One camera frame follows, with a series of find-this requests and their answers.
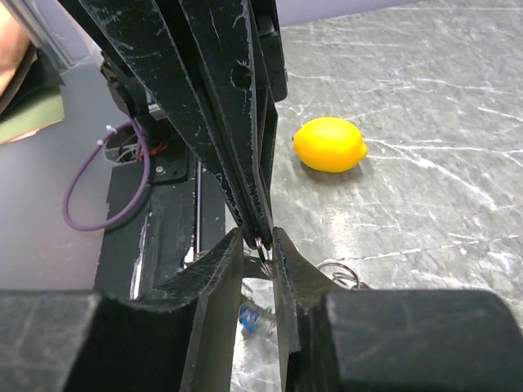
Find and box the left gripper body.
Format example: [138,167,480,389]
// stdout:
[100,0,289,148]

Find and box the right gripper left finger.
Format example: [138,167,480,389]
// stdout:
[1,229,244,391]

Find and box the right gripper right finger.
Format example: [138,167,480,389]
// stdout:
[273,228,522,391]

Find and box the blue key tag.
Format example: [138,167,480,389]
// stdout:
[239,305,261,334]

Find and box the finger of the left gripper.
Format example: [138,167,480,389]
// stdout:
[59,0,257,248]
[180,1,273,247]

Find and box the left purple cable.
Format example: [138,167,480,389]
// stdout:
[62,118,150,232]

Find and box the yellow lemon on table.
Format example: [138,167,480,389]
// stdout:
[293,117,368,173]

